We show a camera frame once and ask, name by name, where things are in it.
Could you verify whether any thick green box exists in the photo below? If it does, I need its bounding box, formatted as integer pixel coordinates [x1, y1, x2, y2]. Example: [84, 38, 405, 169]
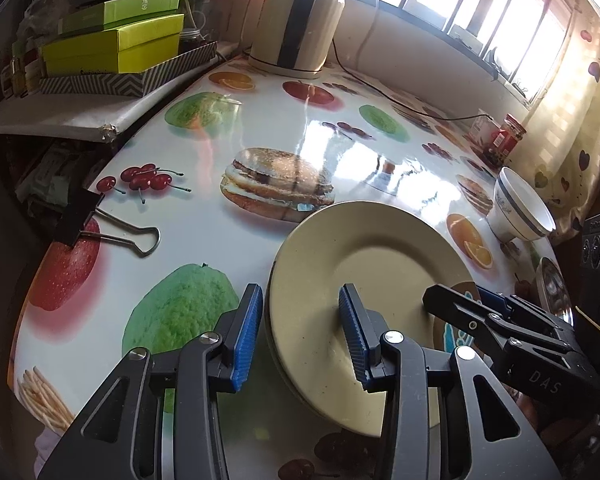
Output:
[40, 14, 186, 76]

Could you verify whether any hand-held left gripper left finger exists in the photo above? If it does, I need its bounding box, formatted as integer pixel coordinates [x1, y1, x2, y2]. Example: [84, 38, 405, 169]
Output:
[37, 282, 264, 480]

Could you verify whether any white board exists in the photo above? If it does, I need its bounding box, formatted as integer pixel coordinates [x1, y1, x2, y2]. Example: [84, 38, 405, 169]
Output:
[0, 42, 241, 143]

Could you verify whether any black power cable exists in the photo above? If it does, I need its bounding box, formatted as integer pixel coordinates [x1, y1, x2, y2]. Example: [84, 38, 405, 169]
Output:
[327, 0, 496, 123]

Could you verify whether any stainless steel bowl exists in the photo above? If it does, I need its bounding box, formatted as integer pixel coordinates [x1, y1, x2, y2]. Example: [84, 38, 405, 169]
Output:
[535, 256, 576, 323]

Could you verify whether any grey zigzag patterned box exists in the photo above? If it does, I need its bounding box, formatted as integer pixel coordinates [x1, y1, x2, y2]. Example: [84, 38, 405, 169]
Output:
[39, 40, 218, 98]

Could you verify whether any black binder clip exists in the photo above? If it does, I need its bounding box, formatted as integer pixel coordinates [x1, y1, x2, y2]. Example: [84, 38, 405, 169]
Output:
[54, 189, 162, 259]

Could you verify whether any red label glass jar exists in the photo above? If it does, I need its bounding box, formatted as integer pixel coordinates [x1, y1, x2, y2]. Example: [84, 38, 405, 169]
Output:
[482, 112, 527, 167]

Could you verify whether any heart patterned curtain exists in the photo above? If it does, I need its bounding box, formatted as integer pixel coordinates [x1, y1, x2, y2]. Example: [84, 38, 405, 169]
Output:
[525, 0, 600, 231]

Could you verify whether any thin green box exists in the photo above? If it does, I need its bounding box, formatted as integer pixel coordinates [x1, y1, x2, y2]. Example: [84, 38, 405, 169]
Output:
[57, 0, 182, 36]

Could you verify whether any pale yellow plate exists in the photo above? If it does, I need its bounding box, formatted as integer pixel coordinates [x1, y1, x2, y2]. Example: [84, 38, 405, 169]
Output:
[264, 255, 396, 438]
[269, 201, 481, 436]

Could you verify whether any row of small bottles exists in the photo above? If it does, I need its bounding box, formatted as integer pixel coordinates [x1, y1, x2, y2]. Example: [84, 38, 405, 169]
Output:
[0, 40, 43, 106]

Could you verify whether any cream and black electric kettle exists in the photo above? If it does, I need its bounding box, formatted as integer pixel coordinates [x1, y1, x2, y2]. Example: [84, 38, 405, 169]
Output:
[249, 0, 347, 78]

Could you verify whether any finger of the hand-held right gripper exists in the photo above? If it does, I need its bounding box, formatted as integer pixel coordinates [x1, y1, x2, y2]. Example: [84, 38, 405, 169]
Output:
[472, 287, 576, 342]
[422, 284, 571, 362]

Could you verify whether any window with metal bars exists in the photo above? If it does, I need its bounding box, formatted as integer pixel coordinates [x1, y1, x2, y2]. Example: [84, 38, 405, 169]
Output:
[340, 0, 581, 111]

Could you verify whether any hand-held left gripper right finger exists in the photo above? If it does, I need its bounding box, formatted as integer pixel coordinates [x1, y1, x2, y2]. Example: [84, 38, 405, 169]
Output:
[338, 283, 551, 480]

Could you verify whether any large white striped ceramic bowl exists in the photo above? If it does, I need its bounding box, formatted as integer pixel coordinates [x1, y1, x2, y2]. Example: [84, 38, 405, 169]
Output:
[486, 166, 557, 243]

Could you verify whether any fruit printed tablecloth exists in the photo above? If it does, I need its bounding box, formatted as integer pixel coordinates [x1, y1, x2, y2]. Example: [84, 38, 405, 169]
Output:
[7, 55, 576, 480]

